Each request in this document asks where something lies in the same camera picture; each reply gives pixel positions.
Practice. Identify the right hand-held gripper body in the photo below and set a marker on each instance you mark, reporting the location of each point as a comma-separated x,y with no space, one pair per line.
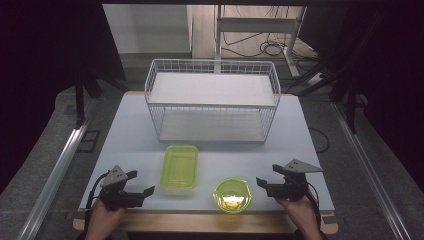
293,181

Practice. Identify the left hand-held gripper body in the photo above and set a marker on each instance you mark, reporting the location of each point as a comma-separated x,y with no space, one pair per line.
115,195

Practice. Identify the green round plastic container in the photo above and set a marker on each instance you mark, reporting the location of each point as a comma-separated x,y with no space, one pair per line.
232,196

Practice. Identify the green rectangular plastic container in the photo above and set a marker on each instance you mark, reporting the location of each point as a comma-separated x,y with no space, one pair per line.
180,166

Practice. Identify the person's left hand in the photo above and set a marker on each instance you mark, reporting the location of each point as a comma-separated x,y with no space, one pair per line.
104,216

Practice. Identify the person's right hand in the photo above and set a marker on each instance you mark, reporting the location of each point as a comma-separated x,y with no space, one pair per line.
298,211

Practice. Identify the black metal stand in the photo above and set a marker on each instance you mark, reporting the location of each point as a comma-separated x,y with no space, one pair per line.
350,100
80,100

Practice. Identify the white power strip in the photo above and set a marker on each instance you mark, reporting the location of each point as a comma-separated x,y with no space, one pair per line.
315,78

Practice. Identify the dark curtain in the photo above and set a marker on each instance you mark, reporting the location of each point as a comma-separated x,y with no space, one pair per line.
43,66
386,66

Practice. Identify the white cabinet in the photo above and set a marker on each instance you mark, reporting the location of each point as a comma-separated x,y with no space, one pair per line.
146,28

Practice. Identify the black square floor frame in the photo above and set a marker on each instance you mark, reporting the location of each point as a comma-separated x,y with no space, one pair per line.
87,141

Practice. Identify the aluminium floor rail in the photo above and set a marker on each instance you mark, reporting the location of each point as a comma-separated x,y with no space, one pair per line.
53,180
366,166

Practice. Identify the white metal desk frame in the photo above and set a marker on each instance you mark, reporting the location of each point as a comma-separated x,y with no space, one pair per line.
256,25

